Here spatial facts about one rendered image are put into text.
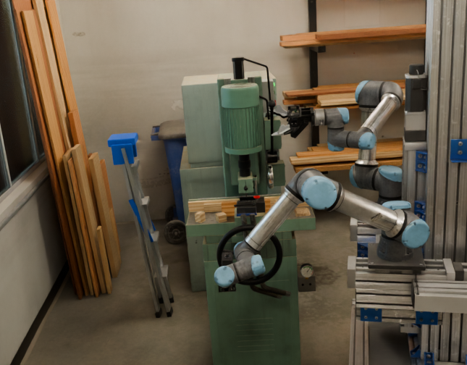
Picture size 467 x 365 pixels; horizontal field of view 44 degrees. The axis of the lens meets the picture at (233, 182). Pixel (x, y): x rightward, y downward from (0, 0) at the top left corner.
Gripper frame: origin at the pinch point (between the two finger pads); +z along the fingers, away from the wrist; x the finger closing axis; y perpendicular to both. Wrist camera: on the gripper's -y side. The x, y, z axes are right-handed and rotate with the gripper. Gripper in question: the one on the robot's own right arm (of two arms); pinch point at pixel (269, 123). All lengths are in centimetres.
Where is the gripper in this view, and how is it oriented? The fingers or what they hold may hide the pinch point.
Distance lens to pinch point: 262.4
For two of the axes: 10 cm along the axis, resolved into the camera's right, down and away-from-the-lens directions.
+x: 0.3, 8.1, -5.9
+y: -0.6, -5.9, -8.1
